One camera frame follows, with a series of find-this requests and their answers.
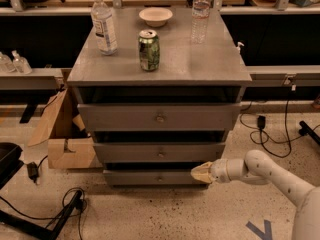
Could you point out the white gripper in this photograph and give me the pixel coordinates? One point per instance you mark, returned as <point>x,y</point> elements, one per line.
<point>219,171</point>

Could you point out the grey drawer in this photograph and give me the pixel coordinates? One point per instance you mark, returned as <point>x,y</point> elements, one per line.
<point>158,152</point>
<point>158,117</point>

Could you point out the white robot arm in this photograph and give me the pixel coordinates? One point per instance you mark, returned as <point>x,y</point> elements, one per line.
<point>257,168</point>

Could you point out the grey top drawer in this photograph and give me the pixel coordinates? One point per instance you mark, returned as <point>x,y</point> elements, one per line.
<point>158,117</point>

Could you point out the grey wooden drawer cabinet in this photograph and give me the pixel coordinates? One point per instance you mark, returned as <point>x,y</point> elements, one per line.
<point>209,73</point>

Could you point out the black power adapter right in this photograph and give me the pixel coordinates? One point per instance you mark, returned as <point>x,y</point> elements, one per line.
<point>261,122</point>

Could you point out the black power adapter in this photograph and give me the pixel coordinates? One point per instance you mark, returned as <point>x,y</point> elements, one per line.
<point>33,172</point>
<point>261,122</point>

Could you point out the black stand leg right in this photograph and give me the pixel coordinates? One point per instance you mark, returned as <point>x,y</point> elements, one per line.
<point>306,130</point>

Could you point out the black stand base left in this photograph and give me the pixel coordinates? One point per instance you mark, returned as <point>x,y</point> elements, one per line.
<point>48,228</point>

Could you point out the small pump bottle right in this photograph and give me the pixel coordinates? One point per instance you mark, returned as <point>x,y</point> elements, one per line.
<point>240,46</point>

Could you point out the green soda can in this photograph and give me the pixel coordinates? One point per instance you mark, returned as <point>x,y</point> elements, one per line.
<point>149,50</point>

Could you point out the cardboard box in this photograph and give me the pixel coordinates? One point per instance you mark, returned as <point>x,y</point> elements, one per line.
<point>61,127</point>

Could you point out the clear water bottle right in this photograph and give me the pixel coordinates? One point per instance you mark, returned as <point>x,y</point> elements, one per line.
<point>200,17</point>

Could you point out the white paper bowl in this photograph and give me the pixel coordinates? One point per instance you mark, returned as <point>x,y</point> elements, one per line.
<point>155,16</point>

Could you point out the black power adapter left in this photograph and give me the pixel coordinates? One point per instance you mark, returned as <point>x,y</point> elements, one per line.
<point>33,172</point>

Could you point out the labelled water bottle left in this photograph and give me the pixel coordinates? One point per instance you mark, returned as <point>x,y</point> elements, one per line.
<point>103,24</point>

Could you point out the sanitizer bottle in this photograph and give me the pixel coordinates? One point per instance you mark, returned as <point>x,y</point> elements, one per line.
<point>6,64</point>
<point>20,63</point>

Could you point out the sanitizer bottle far left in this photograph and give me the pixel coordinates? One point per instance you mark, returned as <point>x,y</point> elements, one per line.
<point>6,64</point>

